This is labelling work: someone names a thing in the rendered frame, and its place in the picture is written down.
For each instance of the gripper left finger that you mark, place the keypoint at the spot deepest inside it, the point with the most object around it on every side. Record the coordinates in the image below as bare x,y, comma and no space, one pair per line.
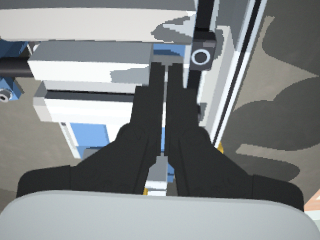
122,166

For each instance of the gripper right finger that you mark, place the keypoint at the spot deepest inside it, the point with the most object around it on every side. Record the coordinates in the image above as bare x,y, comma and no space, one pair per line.
200,169

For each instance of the white flat bar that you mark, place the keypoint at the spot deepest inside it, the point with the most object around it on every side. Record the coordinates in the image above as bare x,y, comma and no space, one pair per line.
168,60

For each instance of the grey slotted metal block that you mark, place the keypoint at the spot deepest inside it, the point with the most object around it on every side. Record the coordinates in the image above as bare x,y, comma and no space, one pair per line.
91,78

